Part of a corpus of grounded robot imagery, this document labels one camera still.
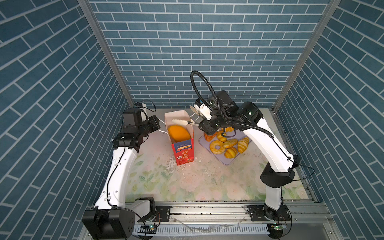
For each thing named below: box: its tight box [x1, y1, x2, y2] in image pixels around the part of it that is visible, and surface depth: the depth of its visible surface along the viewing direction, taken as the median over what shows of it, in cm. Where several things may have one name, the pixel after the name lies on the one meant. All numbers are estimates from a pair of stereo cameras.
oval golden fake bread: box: [168, 124, 191, 143], surface depth 88 cm
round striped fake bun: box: [224, 147, 238, 159], surface depth 95 cm
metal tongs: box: [171, 113, 200, 126], surface depth 69 cm
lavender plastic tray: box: [198, 129, 252, 165], surface depth 96 cm
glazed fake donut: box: [209, 140, 225, 155], surface depth 98 cm
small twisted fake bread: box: [222, 138, 238, 149], surface depth 96 cm
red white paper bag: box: [164, 109, 195, 166], surface depth 85 cm
